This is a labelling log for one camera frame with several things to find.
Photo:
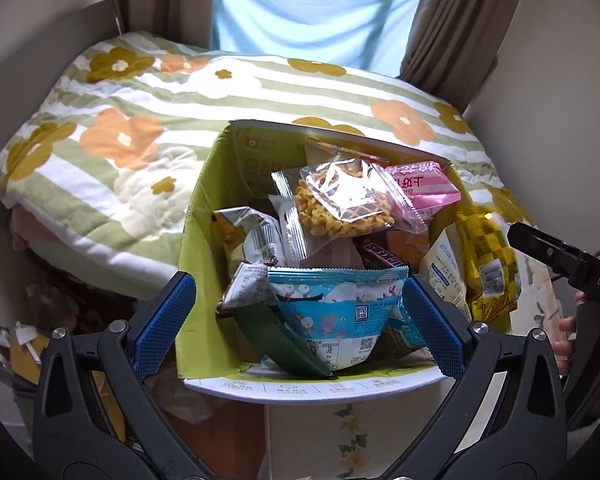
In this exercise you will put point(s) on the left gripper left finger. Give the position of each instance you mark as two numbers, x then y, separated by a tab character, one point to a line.
73	437

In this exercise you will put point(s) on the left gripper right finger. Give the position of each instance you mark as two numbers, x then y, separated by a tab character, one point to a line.
504	417

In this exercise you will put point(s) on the gold snack bag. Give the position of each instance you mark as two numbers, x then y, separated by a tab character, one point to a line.
490	265

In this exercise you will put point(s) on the dark green snack packet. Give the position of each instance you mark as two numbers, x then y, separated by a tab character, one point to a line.
265	328

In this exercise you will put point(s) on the dark chocolate bar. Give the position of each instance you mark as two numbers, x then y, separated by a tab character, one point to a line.
375	256

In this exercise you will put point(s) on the pink snack bag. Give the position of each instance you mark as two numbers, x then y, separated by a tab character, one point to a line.
426	186

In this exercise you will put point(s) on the white translucent snack packet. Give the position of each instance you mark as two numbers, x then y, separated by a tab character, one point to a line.
295	237

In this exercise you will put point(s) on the clear bag yellow snacks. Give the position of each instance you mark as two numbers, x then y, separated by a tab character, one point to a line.
351	198

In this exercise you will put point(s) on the orange white snack bag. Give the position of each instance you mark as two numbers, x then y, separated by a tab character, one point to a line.
318	152

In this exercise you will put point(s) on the person's right hand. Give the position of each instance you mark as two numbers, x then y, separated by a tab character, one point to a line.
564	350

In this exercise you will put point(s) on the green cardboard box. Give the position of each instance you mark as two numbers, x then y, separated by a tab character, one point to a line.
283	316

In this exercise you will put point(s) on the floral table cloth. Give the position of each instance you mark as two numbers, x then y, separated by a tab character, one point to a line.
353	428

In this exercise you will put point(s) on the cream white snack bag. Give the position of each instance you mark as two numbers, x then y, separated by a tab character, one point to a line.
442	266

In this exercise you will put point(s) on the blue white snack bag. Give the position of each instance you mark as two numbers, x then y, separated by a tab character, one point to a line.
338	313

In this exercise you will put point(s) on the floral striped quilt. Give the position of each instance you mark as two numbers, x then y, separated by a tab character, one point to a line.
106	166

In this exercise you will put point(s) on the grey headboard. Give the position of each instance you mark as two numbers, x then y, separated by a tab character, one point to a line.
27	76

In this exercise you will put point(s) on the brown right curtain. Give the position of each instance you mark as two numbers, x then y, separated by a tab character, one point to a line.
453	46

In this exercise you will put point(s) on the light blue window cloth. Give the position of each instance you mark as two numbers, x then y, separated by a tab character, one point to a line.
365	34

